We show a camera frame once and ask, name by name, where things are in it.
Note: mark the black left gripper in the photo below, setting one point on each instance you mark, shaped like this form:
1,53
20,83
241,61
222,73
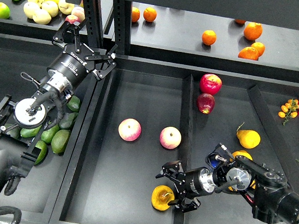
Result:
76,59

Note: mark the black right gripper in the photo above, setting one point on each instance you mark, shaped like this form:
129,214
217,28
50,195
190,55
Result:
195,183

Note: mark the bright red apple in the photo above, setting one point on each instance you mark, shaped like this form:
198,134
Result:
210,84

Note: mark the black tray divider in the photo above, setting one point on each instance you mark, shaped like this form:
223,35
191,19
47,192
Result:
185,127

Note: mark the orange on shelf centre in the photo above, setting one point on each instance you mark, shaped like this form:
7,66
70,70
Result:
208,37

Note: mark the pink apple left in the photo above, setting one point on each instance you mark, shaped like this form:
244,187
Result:
129,129

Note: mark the dark red apple on shelf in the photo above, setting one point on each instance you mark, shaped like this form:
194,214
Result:
73,19

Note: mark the cherry tomato bunch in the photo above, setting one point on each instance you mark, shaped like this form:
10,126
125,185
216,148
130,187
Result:
289,110

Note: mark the pale yellow pear pile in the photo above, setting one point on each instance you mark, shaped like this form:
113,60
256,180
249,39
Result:
44,11

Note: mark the pink apple right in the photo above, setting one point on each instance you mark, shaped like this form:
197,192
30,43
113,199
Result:
170,137

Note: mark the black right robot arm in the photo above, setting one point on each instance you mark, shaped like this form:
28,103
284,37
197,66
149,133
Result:
266,190

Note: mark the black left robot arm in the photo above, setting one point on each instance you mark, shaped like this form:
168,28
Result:
17,154

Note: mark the orange behind post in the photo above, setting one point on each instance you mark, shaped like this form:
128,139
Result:
135,14

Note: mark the pink apple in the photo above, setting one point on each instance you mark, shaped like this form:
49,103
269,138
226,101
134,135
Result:
170,137
129,129

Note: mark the yellow pear stem up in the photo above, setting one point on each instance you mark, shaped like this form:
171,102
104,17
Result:
161,196

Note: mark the black shelf post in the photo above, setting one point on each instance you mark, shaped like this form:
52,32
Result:
108,19

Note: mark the green avocado pile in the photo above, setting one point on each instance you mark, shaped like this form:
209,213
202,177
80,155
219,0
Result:
58,135

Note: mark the orange right lower pair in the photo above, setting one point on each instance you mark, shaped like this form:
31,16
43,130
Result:
253,52

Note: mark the large orange right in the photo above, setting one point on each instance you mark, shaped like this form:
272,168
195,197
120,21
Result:
253,31

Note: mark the green apple on shelf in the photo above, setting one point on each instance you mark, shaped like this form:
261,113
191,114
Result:
4,11

